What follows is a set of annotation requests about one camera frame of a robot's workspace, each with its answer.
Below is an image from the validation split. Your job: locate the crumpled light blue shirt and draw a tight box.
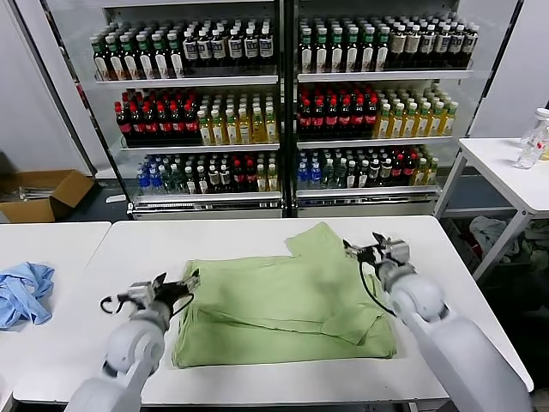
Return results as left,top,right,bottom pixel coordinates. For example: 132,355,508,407
0,261,56,330

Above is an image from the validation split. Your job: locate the dark mixed clothes pile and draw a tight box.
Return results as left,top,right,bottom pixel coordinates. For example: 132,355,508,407
517,221,549,265

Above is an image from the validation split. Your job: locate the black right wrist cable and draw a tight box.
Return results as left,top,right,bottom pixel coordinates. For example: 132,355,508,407
359,261,398,317

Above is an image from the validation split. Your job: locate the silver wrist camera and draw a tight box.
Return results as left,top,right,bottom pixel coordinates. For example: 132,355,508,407
118,281,158,305
385,239,411,264

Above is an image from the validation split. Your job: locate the white beverage cooler cabinet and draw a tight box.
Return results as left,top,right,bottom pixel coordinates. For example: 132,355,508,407
92,0,287,221
291,0,477,218

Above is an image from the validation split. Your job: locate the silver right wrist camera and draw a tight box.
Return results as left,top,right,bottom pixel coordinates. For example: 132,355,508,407
385,239,411,264

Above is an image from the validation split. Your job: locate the black framed glass cooler door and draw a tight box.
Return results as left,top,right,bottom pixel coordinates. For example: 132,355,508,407
437,0,525,207
8,0,132,214

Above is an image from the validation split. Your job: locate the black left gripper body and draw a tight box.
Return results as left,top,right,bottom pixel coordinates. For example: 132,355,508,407
154,282,190,317

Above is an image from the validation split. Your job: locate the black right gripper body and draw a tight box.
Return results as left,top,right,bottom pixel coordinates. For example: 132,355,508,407
362,243,390,270

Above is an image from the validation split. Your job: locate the white side table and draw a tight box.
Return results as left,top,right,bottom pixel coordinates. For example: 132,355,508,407
432,136,549,284

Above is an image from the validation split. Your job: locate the metal rods bundle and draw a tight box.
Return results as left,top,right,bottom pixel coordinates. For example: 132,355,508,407
16,187,59,202

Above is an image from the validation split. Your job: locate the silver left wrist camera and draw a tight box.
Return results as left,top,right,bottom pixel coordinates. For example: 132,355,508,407
118,281,158,305

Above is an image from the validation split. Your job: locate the open brown cardboard box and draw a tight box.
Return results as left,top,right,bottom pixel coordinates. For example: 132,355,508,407
0,170,95,225

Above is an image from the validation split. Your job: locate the white cap beige label bottle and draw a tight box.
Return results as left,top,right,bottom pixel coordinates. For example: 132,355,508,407
404,26,420,70
389,26,406,70

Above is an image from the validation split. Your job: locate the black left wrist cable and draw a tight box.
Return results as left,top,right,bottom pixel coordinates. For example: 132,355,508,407
100,294,130,315

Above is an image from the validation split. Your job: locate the green cap tea bottle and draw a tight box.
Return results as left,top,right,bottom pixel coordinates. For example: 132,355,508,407
93,37,109,82
344,28,359,74
153,34,170,81
136,35,154,82
374,28,389,72
314,28,329,75
299,28,314,75
121,36,138,82
167,33,184,80
106,36,124,82
329,28,344,75
359,28,375,73

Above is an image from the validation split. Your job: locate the light green polo shirt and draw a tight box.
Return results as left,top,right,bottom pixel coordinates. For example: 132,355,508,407
171,221,398,369

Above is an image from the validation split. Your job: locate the grey white cloth pile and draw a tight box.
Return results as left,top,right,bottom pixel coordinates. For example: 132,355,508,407
468,216,520,261

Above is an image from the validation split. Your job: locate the small clear plastic bottle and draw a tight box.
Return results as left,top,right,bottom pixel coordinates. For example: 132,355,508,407
514,140,540,170

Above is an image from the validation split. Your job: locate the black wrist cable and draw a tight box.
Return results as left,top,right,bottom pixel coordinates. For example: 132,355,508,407
100,294,130,315
359,261,398,317

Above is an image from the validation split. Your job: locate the clear bottle white cap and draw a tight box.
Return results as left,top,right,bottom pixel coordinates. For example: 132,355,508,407
519,109,549,151

